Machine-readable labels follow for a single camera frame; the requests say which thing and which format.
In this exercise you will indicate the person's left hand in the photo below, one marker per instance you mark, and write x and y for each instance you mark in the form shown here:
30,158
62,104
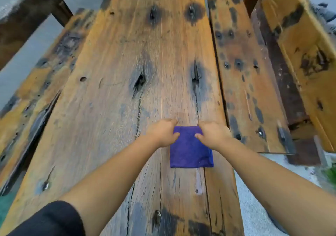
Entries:
162,133

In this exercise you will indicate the person's right hand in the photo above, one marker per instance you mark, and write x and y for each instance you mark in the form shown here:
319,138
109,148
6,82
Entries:
215,136

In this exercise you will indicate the purple microfibre cloth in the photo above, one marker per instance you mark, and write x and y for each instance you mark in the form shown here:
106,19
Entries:
190,154

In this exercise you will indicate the person's right forearm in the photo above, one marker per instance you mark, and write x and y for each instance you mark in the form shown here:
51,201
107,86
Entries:
275,191

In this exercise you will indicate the person's left forearm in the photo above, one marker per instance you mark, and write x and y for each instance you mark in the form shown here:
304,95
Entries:
110,186

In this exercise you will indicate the person's black sleeve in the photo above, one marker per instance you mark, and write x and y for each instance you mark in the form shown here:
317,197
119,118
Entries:
47,220

